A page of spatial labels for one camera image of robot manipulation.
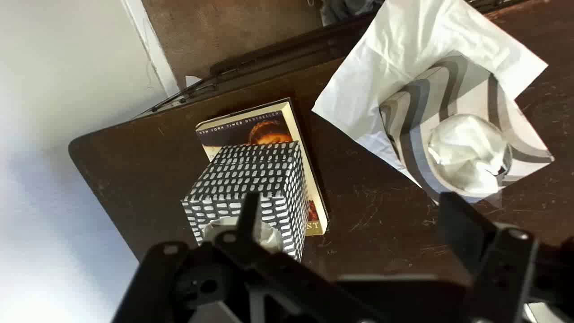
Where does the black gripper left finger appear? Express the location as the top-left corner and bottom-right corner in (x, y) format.
(237, 190), (262, 243)

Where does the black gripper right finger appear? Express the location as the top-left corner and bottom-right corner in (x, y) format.
(438, 190), (499, 278)

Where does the black white checkered napkin box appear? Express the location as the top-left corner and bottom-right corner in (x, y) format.
(180, 141), (311, 263)

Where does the white paper napkin sheet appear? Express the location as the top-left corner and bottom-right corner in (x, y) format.
(311, 0), (551, 199)

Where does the dark brown wooden dresser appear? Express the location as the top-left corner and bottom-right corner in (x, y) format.
(68, 0), (574, 283)

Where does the book with woman cover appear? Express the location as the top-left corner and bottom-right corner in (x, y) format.
(194, 96), (330, 238)

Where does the grey white crumpled cloth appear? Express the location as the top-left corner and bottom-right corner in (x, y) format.
(379, 55), (556, 202)

